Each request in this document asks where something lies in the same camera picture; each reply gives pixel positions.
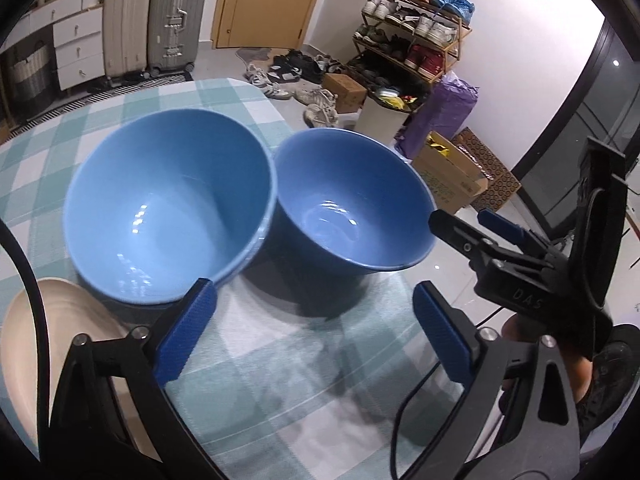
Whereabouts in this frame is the light blue bowl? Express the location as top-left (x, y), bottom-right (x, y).
top-left (63, 108), bottom-right (277, 306)

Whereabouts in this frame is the white trash bin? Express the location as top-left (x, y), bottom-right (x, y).
top-left (354, 92), bottom-right (411, 145)

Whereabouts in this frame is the open cardboard box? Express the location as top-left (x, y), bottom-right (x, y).
top-left (411, 131), bottom-right (489, 214)

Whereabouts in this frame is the patterned floor rug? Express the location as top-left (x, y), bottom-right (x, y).
top-left (9, 72), bottom-right (194, 139)

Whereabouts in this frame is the woven laundry basket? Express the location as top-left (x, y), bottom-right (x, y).
top-left (10, 44), bottom-right (51, 103)

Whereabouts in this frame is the wooden door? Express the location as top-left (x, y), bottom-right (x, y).
top-left (210, 0), bottom-right (318, 49)

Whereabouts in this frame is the silver suitcase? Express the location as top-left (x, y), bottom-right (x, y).
top-left (146, 0), bottom-right (205, 78)

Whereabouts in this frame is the right hand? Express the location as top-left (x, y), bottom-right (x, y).
top-left (501, 314), bottom-right (593, 403)

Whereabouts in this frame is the beige plate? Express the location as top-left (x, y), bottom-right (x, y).
top-left (1, 278), bottom-right (160, 460)

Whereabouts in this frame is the beige suitcase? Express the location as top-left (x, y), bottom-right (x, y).
top-left (102, 0), bottom-right (150, 79)

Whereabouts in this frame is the purple rolled mat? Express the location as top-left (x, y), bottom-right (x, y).
top-left (395, 72), bottom-right (478, 159)

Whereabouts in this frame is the teal checked tablecloth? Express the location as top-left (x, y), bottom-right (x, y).
top-left (0, 77), bottom-right (501, 480)

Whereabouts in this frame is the small brown cardboard box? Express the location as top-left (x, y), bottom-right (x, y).
top-left (322, 74), bottom-right (368, 114)

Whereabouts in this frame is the black cable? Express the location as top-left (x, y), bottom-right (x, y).
top-left (0, 219), bottom-right (54, 430)

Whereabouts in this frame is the dark blue bowl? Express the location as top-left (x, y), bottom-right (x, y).
top-left (273, 128), bottom-right (436, 275)

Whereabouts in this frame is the white drawer desk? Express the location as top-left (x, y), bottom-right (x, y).
top-left (1, 0), bottom-right (105, 90)

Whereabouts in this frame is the wooden shoe rack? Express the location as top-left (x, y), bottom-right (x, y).
top-left (352, 0), bottom-right (475, 84)

